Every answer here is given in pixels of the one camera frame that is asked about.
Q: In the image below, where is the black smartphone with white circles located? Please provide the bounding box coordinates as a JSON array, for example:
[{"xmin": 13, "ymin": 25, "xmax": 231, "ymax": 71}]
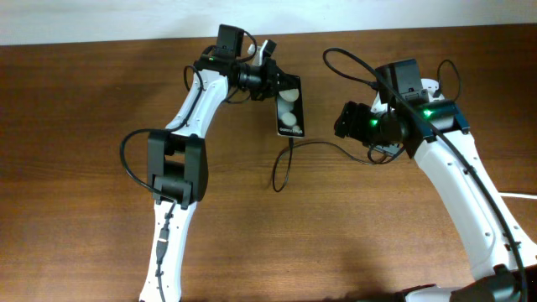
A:
[{"xmin": 276, "ymin": 75, "xmax": 305, "ymax": 138}]

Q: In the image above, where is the black charging cable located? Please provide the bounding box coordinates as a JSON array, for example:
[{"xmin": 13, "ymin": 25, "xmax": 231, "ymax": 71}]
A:
[{"xmin": 271, "ymin": 59, "xmax": 462, "ymax": 194}]

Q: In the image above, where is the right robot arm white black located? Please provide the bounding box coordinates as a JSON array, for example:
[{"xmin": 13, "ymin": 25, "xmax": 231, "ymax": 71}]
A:
[{"xmin": 335, "ymin": 59, "xmax": 536, "ymax": 301}]

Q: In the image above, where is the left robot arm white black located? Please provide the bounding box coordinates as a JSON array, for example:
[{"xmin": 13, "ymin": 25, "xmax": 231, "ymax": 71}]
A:
[{"xmin": 139, "ymin": 24, "xmax": 300, "ymax": 301}]

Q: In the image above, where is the white power strip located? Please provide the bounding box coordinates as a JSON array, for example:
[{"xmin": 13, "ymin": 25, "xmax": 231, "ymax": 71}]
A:
[{"xmin": 421, "ymin": 78, "xmax": 445, "ymax": 102}]

